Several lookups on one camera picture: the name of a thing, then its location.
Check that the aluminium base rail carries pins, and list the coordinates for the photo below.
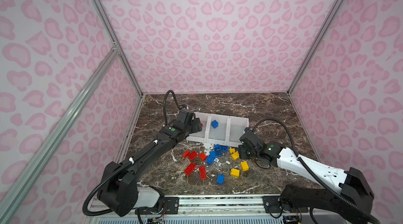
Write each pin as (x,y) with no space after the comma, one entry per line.
(222,209)

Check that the blue lego brick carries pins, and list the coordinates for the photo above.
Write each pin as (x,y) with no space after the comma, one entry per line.
(221,148)
(214,124)
(220,179)
(215,154)
(209,160)

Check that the long red lego brick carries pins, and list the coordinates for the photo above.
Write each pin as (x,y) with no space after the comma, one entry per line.
(202,173)
(189,169)

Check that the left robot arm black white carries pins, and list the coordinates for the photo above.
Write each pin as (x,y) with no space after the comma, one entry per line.
(118,190)

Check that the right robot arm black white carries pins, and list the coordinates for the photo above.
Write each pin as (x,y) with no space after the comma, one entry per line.
(345,192)

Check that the aluminium frame strut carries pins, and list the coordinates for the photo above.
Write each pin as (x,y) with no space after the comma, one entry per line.
(35,167)

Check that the white three-compartment bin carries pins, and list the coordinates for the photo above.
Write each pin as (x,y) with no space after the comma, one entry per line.
(228,132)

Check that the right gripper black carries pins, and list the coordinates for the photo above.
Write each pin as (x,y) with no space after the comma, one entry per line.
(241,149)

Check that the red lego brick square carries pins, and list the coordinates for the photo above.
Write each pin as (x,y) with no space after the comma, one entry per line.
(203,156)

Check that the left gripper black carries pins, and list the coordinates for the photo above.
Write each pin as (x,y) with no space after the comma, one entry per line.
(196,124)

